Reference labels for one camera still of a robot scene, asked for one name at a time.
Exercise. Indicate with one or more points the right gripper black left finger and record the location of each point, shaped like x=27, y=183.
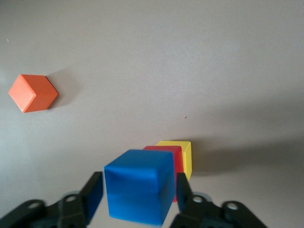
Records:
x=71, y=211

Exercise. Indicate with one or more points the yellow wooden cube block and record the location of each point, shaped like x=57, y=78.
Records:
x=186, y=161

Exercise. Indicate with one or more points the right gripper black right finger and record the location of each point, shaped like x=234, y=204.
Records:
x=192, y=211

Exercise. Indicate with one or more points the orange wooden cube block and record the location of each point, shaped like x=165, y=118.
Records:
x=33, y=92

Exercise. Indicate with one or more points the red wooden cube block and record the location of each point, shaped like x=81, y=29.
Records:
x=178, y=164

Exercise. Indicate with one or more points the blue wooden cube block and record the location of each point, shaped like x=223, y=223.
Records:
x=140, y=185

